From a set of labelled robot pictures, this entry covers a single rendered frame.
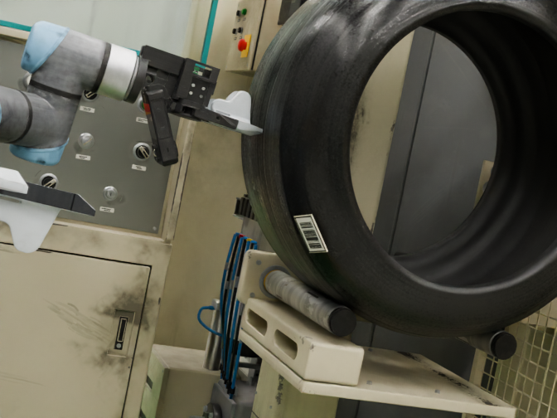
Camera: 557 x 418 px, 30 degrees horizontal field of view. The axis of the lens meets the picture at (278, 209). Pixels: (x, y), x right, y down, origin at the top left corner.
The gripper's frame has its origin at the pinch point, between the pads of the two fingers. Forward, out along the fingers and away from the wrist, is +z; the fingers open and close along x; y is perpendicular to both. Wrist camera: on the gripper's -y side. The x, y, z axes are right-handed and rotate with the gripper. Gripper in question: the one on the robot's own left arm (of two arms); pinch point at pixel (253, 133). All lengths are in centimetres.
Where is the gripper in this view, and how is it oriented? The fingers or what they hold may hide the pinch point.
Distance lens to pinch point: 157.4
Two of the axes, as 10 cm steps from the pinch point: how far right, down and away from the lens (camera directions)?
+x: -3.0, -1.0, 9.5
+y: 3.0, -9.5, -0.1
